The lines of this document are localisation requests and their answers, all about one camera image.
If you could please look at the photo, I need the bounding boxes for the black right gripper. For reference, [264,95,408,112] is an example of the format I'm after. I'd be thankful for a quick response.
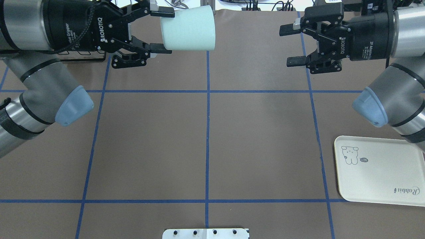
[279,3,395,74]

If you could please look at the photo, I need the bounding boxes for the light green plastic cup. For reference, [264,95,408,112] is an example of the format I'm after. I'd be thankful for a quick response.
[160,5,216,50]

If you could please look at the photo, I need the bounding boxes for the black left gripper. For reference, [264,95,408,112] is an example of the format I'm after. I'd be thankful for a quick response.
[43,0,176,69]

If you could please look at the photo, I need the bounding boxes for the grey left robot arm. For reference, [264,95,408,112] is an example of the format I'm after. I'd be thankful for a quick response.
[0,0,176,156]

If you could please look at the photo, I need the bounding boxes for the cream rabbit print tray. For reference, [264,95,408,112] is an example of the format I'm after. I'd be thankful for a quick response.
[334,136,425,207]

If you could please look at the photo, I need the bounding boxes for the black wire cup rack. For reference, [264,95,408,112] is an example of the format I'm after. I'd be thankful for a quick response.
[55,50,107,62]

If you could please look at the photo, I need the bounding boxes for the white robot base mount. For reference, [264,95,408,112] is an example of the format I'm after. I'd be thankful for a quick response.
[162,228,250,239]

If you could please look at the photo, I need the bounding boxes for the black mini computer box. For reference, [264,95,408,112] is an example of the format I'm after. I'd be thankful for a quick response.
[312,0,362,12]

